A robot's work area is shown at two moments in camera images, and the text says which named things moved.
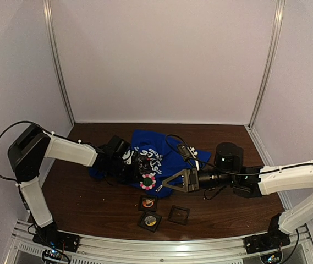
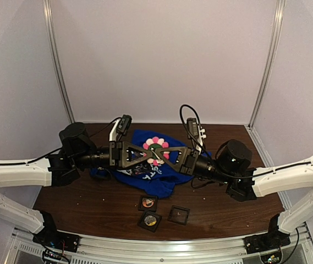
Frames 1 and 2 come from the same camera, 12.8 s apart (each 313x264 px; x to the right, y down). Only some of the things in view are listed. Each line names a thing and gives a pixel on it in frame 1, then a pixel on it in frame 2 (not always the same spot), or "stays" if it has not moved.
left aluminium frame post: [47, 8] stays
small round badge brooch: [150, 220] stays
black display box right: [179, 215] stays
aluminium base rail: [299, 248] stays
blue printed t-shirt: [167, 157] stays
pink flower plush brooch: [148, 182] → [152, 144]
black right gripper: [193, 179] → [191, 161]
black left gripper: [138, 167] → [114, 154]
